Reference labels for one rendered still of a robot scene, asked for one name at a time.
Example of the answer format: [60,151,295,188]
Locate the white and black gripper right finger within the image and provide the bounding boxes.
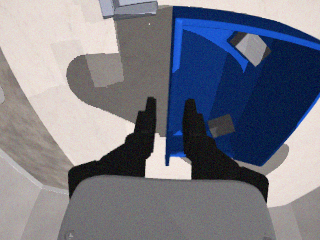
[182,99,269,204]

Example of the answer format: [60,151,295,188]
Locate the grey shelf rack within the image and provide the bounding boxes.
[99,0,158,21]

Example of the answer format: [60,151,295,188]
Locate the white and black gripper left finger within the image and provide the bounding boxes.
[68,97,156,200]

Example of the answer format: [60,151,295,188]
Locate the blue bin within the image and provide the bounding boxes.
[165,6,320,166]

